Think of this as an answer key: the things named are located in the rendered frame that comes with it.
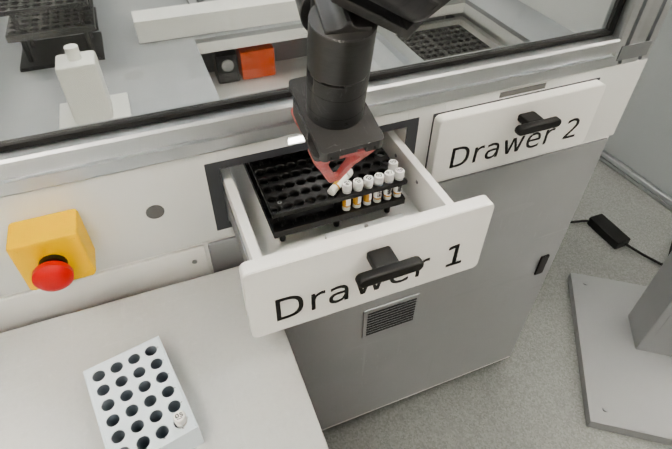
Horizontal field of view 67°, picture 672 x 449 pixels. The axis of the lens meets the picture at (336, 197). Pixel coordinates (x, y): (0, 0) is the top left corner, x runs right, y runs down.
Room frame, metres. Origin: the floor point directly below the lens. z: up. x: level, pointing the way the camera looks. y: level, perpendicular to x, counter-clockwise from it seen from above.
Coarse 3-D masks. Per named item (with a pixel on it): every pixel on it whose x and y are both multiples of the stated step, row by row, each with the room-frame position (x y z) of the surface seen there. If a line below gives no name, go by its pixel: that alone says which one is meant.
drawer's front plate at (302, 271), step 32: (384, 224) 0.38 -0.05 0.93; (416, 224) 0.38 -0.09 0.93; (448, 224) 0.40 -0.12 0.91; (480, 224) 0.41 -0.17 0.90; (288, 256) 0.33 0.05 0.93; (320, 256) 0.34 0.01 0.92; (352, 256) 0.35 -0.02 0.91; (448, 256) 0.40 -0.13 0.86; (256, 288) 0.31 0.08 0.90; (288, 288) 0.33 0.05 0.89; (320, 288) 0.34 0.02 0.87; (352, 288) 0.35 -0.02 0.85; (384, 288) 0.37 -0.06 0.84; (256, 320) 0.31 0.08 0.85; (288, 320) 0.33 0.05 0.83
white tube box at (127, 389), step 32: (128, 352) 0.30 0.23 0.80; (160, 352) 0.30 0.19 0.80; (96, 384) 0.27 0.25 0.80; (128, 384) 0.27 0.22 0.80; (160, 384) 0.27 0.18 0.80; (96, 416) 0.23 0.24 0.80; (128, 416) 0.24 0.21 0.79; (160, 416) 0.24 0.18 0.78; (192, 416) 0.23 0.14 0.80; (128, 448) 0.20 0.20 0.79; (160, 448) 0.20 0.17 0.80; (192, 448) 0.22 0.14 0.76
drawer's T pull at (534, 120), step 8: (528, 112) 0.63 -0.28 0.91; (520, 120) 0.62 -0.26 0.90; (528, 120) 0.61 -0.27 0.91; (536, 120) 0.61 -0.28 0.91; (544, 120) 0.61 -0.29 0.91; (552, 120) 0.61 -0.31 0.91; (560, 120) 0.61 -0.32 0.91; (520, 128) 0.59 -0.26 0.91; (528, 128) 0.59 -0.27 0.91; (536, 128) 0.60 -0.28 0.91; (544, 128) 0.60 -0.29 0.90
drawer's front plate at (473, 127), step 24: (528, 96) 0.65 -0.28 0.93; (552, 96) 0.65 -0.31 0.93; (576, 96) 0.67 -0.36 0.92; (600, 96) 0.69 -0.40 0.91; (456, 120) 0.59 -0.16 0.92; (480, 120) 0.61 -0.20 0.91; (504, 120) 0.62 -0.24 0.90; (432, 144) 0.59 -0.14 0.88; (456, 144) 0.59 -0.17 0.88; (480, 144) 0.61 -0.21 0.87; (504, 144) 0.63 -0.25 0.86; (552, 144) 0.66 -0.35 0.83; (432, 168) 0.58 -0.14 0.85; (456, 168) 0.60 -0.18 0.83; (480, 168) 0.61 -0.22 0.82
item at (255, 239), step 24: (384, 144) 0.60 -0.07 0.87; (240, 168) 0.59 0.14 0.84; (408, 168) 0.54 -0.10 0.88; (240, 192) 0.53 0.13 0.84; (408, 192) 0.53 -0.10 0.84; (432, 192) 0.48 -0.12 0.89; (240, 216) 0.43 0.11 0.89; (264, 216) 0.49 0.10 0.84; (360, 216) 0.49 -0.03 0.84; (384, 216) 0.49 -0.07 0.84; (240, 240) 0.41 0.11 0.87; (264, 240) 0.44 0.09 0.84; (288, 240) 0.44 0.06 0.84; (312, 240) 0.44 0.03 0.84
